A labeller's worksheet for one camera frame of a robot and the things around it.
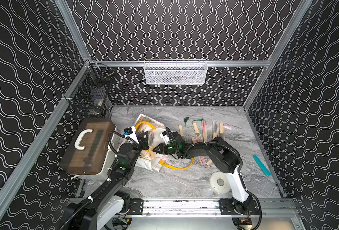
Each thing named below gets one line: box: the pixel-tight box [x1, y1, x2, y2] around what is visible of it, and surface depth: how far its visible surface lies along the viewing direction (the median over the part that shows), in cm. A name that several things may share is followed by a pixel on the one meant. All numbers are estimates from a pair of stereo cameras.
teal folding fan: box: [252, 154, 272, 177], surface depth 90 cm
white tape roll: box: [209, 171, 231, 194], surface depth 83 cm
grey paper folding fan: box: [212, 120, 219, 140], surface depth 107 cm
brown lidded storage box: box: [59, 117, 118, 180], surface depth 78 cm
